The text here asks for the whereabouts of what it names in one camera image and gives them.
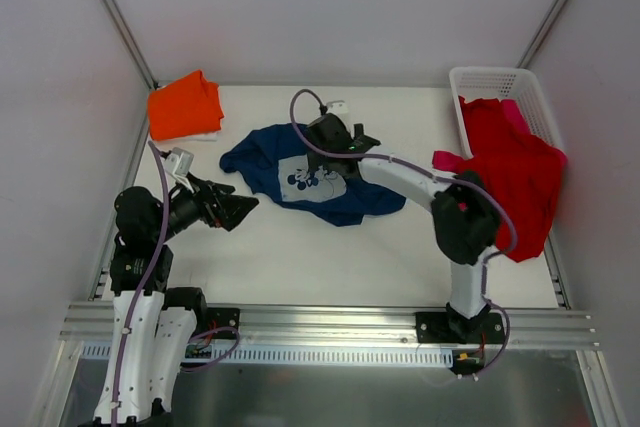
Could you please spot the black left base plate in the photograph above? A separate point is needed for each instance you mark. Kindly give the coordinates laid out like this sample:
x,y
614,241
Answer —
x,y
221,318

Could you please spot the red t-shirt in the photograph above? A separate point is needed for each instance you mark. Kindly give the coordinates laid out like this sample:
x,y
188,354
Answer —
x,y
530,202

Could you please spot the white plastic basket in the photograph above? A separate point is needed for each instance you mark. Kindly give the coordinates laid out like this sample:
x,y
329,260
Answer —
x,y
516,84

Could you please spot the navy blue printed t-shirt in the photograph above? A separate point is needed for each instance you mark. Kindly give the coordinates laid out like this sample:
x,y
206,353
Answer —
x,y
272,161

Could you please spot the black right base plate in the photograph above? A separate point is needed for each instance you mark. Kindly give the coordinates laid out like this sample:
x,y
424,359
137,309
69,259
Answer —
x,y
432,327

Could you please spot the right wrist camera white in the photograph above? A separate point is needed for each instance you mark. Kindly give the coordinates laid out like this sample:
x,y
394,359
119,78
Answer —
x,y
337,107

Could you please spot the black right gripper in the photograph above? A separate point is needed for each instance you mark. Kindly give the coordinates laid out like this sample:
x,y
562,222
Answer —
x,y
361,138

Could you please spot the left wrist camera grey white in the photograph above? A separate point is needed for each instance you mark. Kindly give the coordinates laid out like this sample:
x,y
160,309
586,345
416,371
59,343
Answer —
x,y
177,163

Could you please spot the right aluminium frame post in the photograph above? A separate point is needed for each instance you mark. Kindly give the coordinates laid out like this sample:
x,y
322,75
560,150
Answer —
x,y
542,33

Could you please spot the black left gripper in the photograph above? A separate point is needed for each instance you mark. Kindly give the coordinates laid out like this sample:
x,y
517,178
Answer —
x,y
214,205

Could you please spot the folded orange t-shirt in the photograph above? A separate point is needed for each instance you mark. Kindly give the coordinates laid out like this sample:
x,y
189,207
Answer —
x,y
187,107

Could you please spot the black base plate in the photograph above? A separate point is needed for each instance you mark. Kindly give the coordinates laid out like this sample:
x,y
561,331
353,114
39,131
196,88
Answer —
x,y
221,318
432,327

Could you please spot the white slotted cable duct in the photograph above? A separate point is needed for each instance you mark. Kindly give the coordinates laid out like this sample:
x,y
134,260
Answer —
x,y
304,355

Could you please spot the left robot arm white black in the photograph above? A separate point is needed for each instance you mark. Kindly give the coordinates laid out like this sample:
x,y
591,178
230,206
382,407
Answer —
x,y
154,323

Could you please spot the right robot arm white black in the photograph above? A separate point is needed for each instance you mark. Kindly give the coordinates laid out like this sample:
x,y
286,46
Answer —
x,y
466,221

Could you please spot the left aluminium frame post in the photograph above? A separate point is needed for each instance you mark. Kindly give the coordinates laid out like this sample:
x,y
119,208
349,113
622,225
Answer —
x,y
130,43

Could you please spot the aluminium frame post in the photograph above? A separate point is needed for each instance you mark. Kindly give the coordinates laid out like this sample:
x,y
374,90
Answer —
x,y
542,33
130,43

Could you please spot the aluminium mounting rail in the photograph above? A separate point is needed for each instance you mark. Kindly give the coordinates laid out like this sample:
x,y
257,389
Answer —
x,y
537,329

